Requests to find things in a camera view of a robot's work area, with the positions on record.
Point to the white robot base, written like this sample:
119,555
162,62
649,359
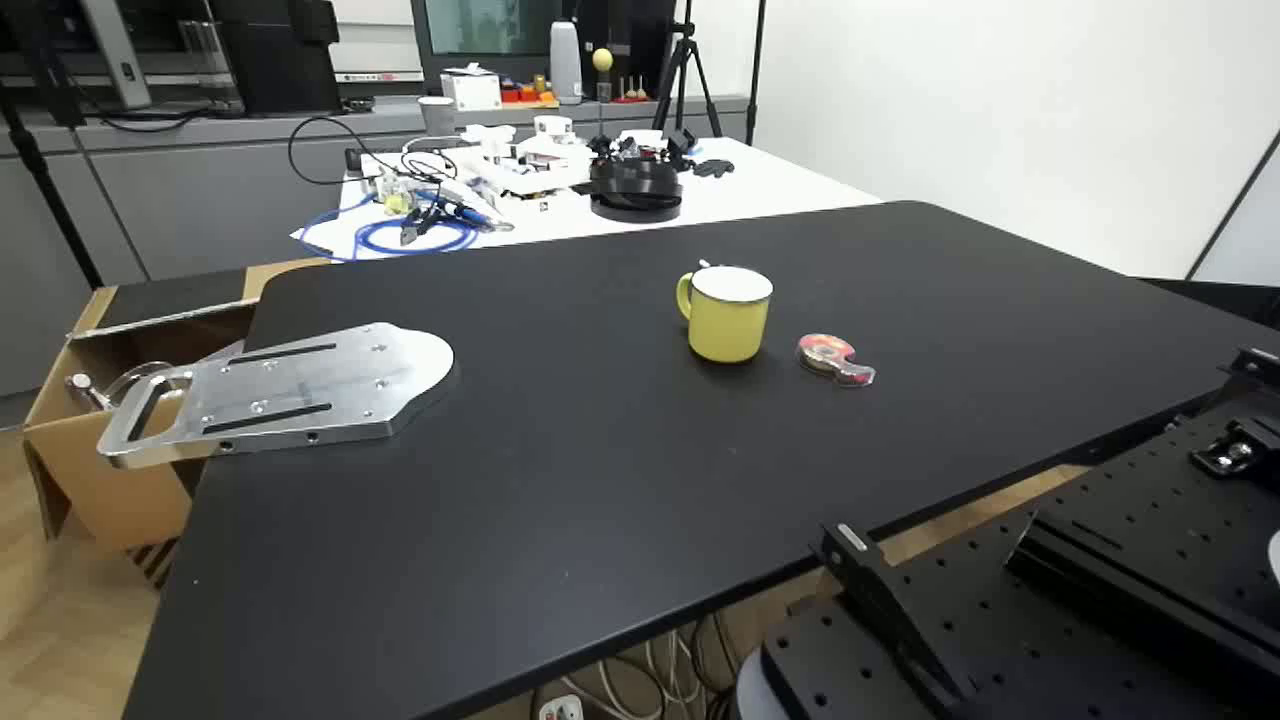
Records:
1274,556

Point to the white table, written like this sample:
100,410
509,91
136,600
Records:
774,187

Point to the silver metal mounting plate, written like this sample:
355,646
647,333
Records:
322,385

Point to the brown cardboard box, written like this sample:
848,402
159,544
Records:
105,494

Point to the black camera tripod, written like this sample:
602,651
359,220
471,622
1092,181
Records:
686,65

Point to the yellow ball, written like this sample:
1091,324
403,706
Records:
602,62

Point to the red transparent tape dispenser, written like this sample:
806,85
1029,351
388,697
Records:
830,353

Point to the yellow enamel mug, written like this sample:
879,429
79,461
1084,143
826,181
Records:
731,324

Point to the black camera clamp mount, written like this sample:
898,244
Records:
884,600

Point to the white pot with lid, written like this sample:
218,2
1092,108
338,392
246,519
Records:
471,91

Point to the white cylinder speaker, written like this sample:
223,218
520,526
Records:
565,62

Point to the black bracket with screw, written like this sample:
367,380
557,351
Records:
1243,448

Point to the black VR headset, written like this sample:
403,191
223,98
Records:
639,181

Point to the black rail block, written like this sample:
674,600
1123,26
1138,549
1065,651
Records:
1146,586

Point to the black perforated optical breadboard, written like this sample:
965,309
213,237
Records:
1065,642

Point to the white electronics clutter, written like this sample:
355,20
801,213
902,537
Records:
525,161

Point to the dark wall monitor screen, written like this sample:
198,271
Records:
486,26

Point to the black slanted tripod leg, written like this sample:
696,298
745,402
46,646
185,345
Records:
46,187

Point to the black vertical pole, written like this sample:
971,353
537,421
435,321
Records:
756,65

